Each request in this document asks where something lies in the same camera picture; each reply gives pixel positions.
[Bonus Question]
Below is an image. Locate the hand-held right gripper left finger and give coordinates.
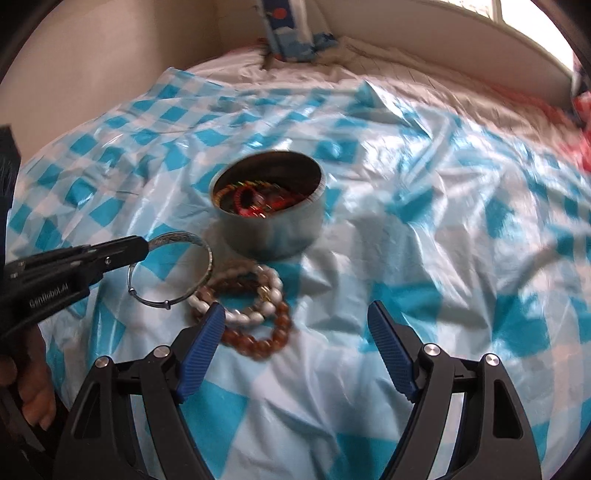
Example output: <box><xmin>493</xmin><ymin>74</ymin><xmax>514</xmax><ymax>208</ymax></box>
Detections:
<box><xmin>53</xmin><ymin>304</ymin><xmax>226</xmax><ymax>480</ymax></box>

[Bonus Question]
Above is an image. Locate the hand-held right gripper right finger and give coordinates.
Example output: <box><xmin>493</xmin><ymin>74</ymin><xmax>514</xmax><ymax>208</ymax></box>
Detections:
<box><xmin>368</xmin><ymin>300</ymin><xmax>541</xmax><ymax>480</ymax></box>

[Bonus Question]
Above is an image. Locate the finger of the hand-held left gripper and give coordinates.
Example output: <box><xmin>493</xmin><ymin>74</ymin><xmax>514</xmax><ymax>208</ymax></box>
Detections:
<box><xmin>7</xmin><ymin>235</ymin><xmax>149</xmax><ymax>283</ymax></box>

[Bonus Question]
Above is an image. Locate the silver bangle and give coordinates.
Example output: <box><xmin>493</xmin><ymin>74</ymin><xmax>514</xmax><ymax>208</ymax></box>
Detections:
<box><xmin>127</xmin><ymin>232</ymin><xmax>214</xmax><ymax>308</ymax></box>

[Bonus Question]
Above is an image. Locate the brown bead bracelet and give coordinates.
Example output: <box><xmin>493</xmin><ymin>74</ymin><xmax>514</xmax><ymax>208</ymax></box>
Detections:
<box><xmin>219</xmin><ymin>295</ymin><xmax>293</xmax><ymax>357</ymax></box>

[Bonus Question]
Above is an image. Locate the tan bead bracelet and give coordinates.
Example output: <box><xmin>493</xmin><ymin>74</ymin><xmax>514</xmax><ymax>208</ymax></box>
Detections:
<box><xmin>196</xmin><ymin>260</ymin><xmax>262</xmax><ymax>301</ymax></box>

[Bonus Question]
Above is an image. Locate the white bead bracelet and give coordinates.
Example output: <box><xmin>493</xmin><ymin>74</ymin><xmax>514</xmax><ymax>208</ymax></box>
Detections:
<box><xmin>187</xmin><ymin>264</ymin><xmax>283</xmax><ymax>326</ymax></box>

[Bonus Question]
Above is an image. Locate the bunch of red cord bracelets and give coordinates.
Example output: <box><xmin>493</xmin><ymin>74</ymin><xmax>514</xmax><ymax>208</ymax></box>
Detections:
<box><xmin>215</xmin><ymin>179</ymin><xmax>303</xmax><ymax>221</ymax></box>

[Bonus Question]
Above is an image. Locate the round metal tin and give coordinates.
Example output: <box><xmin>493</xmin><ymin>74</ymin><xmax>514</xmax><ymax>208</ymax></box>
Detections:
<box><xmin>209</xmin><ymin>152</ymin><xmax>328</xmax><ymax>260</ymax></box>

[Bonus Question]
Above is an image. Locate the person's left hand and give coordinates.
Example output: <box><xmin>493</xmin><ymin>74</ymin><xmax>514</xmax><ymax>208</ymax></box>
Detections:
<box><xmin>0</xmin><ymin>323</ymin><xmax>57</xmax><ymax>431</ymax></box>

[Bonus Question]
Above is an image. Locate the blue white checkered plastic sheet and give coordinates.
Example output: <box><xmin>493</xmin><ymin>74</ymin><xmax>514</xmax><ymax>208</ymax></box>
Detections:
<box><xmin>9</xmin><ymin>67</ymin><xmax>591</xmax><ymax>480</ymax></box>

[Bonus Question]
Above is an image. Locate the blue white printed pillow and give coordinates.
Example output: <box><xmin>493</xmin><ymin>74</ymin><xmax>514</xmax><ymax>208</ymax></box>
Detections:
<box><xmin>256</xmin><ymin>0</ymin><xmax>342</xmax><ymax>65</ymax></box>

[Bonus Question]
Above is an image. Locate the pale striped quilt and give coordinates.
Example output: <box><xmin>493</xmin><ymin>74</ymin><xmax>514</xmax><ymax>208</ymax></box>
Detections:
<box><xmin>180</xmin><ymin>34</ymin><xmax>591</xmax><ymax>153</ymax></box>

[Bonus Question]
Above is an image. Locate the pink cloth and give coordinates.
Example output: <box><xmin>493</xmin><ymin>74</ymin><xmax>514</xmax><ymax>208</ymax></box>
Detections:
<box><xmin>540</xmin><ymin>90</ymin><xmax>591</xmax><ymax>171</ymax></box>

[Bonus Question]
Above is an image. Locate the colourful printed cloth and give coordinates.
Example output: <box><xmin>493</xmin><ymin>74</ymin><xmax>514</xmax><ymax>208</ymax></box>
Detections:
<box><xmin>573</xmin><ymin>60</ymin><xmax>591</xmax><ymax>125</ymax></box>

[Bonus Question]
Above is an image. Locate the window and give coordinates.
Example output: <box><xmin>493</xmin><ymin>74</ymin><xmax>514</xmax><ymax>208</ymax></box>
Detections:
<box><xmin>434</xmin><ymin>0</ymin><xmax>568</xmax><ymax>70</ymax></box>

